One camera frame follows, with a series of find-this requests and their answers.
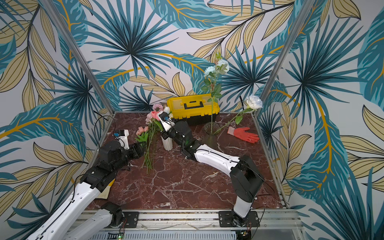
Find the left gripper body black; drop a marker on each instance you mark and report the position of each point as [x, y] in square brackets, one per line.
[134, 152]

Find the light pink tulip stem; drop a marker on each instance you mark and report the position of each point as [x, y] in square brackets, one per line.
[143, 138]

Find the light pink rose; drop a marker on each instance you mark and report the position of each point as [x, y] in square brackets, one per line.
[154, 128]

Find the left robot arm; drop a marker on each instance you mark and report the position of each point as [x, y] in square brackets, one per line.
[112, 157]

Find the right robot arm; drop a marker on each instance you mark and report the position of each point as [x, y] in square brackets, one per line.
[246, 178]

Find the white ribbed vase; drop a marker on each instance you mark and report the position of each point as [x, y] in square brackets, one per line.
[167, 143]

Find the clear glass vase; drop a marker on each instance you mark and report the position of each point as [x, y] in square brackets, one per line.
[211, 136]

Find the tulip bouquet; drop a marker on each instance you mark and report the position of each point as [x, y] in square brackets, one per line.
[154, 115]

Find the yellow black toolbox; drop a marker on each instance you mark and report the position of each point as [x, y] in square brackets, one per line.
[195, 110]

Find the pale blue flower stem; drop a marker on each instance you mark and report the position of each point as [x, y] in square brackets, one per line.
[211, 83]

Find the red glove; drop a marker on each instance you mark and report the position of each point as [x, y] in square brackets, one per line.
[243, 134]

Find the white rose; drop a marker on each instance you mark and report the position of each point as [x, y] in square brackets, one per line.
[252, 103]

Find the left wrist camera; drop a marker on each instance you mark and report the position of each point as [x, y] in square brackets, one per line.
[122, 137]

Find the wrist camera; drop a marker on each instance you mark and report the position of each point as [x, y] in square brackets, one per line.
[122, 137]
[166, 121]

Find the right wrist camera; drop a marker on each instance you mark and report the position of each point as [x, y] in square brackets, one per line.
[166, 121]

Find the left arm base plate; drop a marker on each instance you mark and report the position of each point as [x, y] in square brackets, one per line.
[125, 220]

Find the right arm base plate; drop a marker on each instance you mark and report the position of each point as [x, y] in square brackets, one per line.
[228, 219]

